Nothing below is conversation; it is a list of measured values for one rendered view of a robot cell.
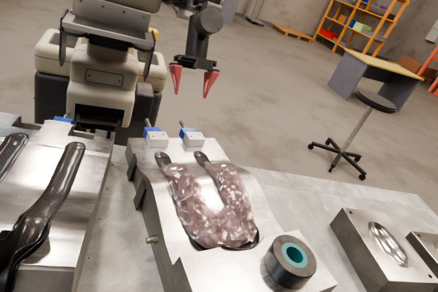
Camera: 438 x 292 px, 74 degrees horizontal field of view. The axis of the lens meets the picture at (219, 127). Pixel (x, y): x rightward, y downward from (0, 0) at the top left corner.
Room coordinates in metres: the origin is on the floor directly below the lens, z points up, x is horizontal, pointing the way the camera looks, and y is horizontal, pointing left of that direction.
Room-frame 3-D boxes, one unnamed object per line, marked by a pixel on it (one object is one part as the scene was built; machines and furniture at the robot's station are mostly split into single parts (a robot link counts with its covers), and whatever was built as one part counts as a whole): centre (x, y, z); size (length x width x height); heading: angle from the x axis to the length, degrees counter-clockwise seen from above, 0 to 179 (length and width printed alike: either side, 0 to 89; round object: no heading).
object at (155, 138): (0.67, 0.17, 0.85); 0.13 x 0.05 x 0.05; 36
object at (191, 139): (0.73, 0.08, 0.85); 0.13 x 0.05 x 0.05; 36
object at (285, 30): (9.61, -1.09, 0.06); 1.25 x 0.86 x 0.11; 116
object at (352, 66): (5.32, -2.26, 0.34); 1.27 x 0.66 x 0.68; 114
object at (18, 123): (0.49, 0.39, 0.87); 0.05 x 0.05 x 0.04; 19
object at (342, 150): (2.62, -1.24, 0.36); 0.60 x 0.57 x 0.72; 30
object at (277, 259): (0.35, -0.19, 0.93); 0.08 x 0.08 x 0.04
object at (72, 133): (0.52, 0.29, 0.87); 0.05 x 0.05 x 0.04; 19
